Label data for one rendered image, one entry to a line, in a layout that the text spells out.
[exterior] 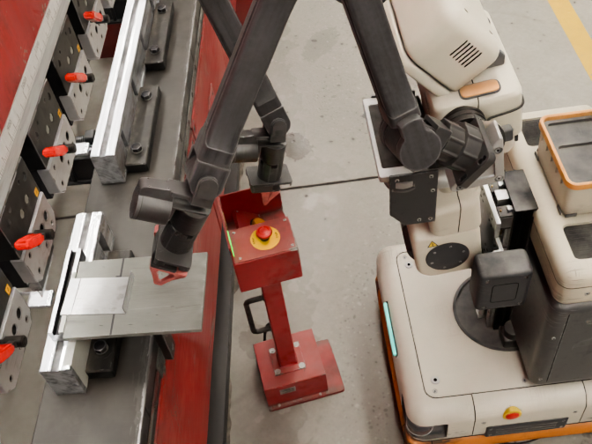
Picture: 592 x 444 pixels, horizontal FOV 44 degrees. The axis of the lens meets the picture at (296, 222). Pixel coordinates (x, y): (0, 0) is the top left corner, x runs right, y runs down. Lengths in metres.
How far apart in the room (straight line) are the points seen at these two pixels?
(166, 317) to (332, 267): 1.33
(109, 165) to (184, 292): 0.49
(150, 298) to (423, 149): 0.59
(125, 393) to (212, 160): 0.54
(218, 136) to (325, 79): 2.25
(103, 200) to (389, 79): 0.86
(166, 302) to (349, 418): 1.07
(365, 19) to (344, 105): 2.10
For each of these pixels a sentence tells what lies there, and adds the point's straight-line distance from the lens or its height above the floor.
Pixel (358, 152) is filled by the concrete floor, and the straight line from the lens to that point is 3.02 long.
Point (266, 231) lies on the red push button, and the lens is 1.72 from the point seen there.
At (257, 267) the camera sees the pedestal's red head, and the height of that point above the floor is 0.75.
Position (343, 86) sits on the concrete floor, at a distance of 3.34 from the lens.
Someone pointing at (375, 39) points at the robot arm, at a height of 1.44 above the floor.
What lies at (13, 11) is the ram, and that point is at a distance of 1.34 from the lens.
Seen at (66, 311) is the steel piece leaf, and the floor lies 1.00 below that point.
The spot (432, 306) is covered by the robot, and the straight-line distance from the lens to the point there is 2.21.
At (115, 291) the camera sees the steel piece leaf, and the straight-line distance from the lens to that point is 1.46.
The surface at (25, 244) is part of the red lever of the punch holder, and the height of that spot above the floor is 1.31.
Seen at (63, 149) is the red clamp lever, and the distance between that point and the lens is 1.33.
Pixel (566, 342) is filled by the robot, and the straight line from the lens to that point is 1.90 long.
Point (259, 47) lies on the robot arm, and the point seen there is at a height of 1.47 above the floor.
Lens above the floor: 2.13
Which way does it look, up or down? 50 degrees down
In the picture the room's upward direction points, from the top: 9 degrees counter-clockwise
